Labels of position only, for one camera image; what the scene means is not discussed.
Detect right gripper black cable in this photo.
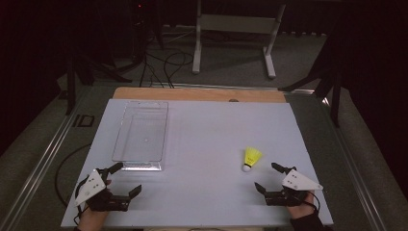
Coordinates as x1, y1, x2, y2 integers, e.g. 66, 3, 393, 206
307, 190, 322, 214

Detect dark equipment with red light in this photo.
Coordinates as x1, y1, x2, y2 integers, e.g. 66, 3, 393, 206
129, 0, 149, 64

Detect clear plastic tray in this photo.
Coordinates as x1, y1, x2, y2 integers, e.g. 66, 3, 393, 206
111, 100, 169, 172

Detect black floor cables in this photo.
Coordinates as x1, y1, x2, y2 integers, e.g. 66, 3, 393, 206
139, 47, 195, 90

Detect metal floor rail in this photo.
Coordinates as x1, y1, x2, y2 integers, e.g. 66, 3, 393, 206
0, 86, 94, 231
316, 92, 386, 231

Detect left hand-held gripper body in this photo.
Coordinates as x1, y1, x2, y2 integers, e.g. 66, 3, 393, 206
74, 167, 131, 213

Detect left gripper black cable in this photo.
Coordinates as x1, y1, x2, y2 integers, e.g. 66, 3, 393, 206
72, 175, 91, 226

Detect white metal stand frame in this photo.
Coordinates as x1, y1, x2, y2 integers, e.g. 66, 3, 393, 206
191, 0, 287, 80

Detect black cable loop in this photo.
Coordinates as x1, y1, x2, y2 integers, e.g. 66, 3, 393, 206
54, 142, 93, 208

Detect person's left hand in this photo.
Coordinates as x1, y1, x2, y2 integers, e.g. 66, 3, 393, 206
77, 179, 113, 231

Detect person's right hand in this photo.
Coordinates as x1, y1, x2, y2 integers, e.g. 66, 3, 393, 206
286, 191, 318, 220

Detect yellow shuttlecock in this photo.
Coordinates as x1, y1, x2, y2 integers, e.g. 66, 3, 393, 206
242, 146, 264, 173

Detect white board sheet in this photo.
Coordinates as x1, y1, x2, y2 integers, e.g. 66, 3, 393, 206
61, 98, 334, 229

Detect black tripod stand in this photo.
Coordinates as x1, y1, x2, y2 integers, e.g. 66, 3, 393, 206
278, 30, 344, 129
64, 44, 133, 116

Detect black floor bracket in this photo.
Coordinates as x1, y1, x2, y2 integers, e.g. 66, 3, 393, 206
71, 114, 96, 129

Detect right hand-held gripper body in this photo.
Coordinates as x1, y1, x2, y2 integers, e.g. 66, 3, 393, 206
264, 168, 324, 207

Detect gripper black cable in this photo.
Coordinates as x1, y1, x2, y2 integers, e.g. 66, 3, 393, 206
72, 175, 91, 226
307, 190, 322, 214

